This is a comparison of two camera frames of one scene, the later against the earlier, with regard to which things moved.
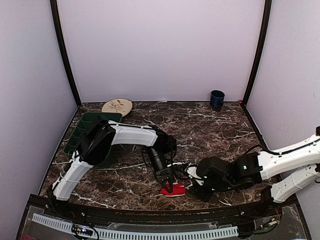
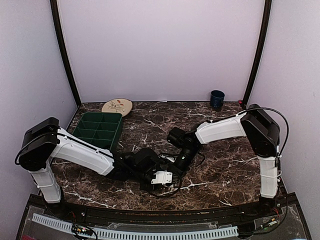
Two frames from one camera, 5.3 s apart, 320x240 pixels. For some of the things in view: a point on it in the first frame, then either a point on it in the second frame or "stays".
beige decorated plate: x=118 y=105 stays
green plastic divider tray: x=86 y=121 stays
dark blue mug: x=216 y=100 stays
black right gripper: x=204 y=196 to x=178 y=168
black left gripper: x=164 y=174 to x=150 y=188
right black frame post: x=267 y=16 stays
